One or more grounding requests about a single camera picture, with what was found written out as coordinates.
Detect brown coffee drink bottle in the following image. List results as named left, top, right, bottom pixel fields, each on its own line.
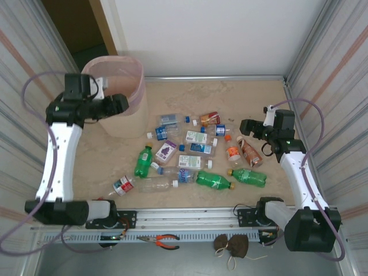
left=236, top=135, right=264, bottom=168

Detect orange label orange cap bottle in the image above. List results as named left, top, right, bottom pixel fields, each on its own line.
left=224, top=135, right=243, bottom=168

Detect green bottle yellow cap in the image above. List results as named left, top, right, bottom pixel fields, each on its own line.
left=195, top=170, right=236, bottom=191
left=133, top=141, right=155, bottom=179
left=227, top=168, right=268, bottom=189

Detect blue label blue cap bottle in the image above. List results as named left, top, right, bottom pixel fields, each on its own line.
left=200, top=123, right=235, bottom=137

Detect blue white label bottle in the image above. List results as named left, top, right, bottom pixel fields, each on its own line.
left=178, top=142, right=217, bottom=158

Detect Nescafe coffee bottle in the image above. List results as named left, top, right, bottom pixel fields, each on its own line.
left=183, top=130, right=219, bottom=147

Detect red label clear bottle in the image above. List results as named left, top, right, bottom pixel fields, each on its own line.
left=112, top=175, right=136, bottom=197

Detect dark blue label clear bottle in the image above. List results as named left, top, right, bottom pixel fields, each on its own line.
left=146, top=125, right=182, bottom=141

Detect white green label bottle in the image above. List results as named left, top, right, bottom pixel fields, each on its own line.
left=175, top=155, right=214, bottom=170

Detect light blue label clear bottle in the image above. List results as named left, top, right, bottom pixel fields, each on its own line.
left=156, top=166, right=200, bottom=185

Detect unlabelled clear bottle white cap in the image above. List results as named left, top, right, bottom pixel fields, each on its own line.
left=137, top=176, right=179, bottom=194

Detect pink slatted plastic bin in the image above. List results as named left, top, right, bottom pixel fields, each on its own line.
left=80, top=56, right=150, bottom=139

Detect pink waste basket with liner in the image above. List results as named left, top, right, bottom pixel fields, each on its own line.
left=80, top=56, right=144, bottom=116

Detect brown wooden door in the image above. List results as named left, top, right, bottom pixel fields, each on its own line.
left=88, top=0, right=119, bottom=57

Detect grey label clear bottle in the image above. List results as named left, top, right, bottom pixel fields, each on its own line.
left=156, top=113, right=191, bottom=127

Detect purple grape label bottle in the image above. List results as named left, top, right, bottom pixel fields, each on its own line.
left=150, top=140, right=178, bottom=171

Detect large brown cloth pouch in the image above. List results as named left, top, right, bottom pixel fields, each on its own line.
left=228, top=234, right=250, bottom=259

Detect small brown cloth pouch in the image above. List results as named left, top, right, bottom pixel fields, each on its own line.
left=213, top=233, right=231, bottom=251

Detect circuit board with green light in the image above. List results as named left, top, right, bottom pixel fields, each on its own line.
left=99, top=234, right=127, bottom=248

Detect brown cloth pouches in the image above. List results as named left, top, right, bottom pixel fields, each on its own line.
left=214, top=247, right=269, bottom=271

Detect thin black right gripper cable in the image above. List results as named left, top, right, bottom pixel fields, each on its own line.
left=260, top=140, right=277, bottom=158

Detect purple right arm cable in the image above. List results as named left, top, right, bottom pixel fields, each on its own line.
left=270, top=98, right=346, bottom=263

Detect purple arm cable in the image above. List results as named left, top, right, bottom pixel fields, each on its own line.
left=270, top=98, right=346, bottom=263
left=0, top=71, right=113, bottom=256

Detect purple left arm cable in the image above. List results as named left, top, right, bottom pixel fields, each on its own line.
left=0, top=71, right=113, bottom=256

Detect white door frame post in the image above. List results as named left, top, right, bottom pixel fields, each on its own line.
left=99, top=0, right=131, bottom=58

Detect circuit board with wires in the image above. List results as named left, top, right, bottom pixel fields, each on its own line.
left=258, top=229, right=278, bottom=247

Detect aluminium double track rail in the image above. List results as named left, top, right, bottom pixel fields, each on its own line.
left=30, top=205, right=339, bottom=231

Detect white slotted cable duct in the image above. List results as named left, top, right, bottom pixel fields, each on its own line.
left=40, top=231, right=278, bottom=244

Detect orange handled pliers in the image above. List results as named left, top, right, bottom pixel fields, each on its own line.
left=136, top=233, right=181, bottom=250

